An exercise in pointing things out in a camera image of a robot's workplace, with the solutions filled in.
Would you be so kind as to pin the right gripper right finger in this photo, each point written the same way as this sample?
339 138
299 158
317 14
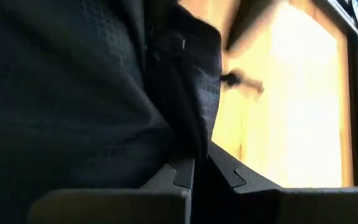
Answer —
306 208

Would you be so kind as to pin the dark navy backpack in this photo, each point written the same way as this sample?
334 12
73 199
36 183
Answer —
73 93

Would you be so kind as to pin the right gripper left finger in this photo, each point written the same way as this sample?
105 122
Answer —
120 208

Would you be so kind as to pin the black metal table frame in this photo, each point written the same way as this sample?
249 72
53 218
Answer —
357 109

